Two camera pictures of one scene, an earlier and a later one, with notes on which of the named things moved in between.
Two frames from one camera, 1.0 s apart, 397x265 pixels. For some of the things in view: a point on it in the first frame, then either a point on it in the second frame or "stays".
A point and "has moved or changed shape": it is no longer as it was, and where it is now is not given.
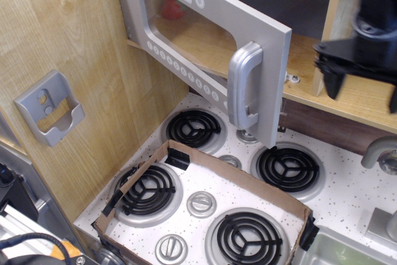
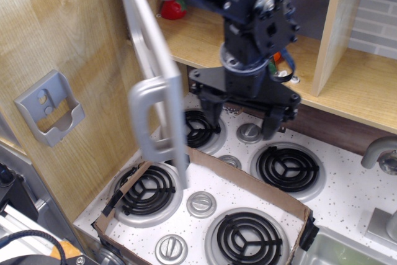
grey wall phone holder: [38, 99] stays
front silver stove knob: [172, 249] stays
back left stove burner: [196, 129] stays
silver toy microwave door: [210, 41] has moved or changed shape
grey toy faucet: [383, 149] stays
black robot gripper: [372, 52] → [244, 78]
